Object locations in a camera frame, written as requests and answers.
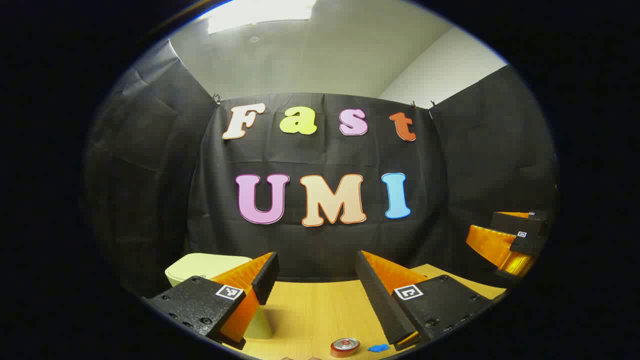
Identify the red pop can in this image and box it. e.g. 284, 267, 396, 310
330, 337, 361, 358

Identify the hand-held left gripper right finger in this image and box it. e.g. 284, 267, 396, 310
355, 250, 496, 352

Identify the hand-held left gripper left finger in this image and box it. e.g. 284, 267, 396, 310
142, 251, 281, 351

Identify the black backdrop cloth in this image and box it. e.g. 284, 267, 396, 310
82, 37, 558, 301

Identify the green desktop garbage bin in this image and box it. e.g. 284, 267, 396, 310
165, 252, 275, 340

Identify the ceiling light panel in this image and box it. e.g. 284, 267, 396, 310
207, 0, 318, 35

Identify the wooden desktop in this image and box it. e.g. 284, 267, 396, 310
220, 263, 508, 360

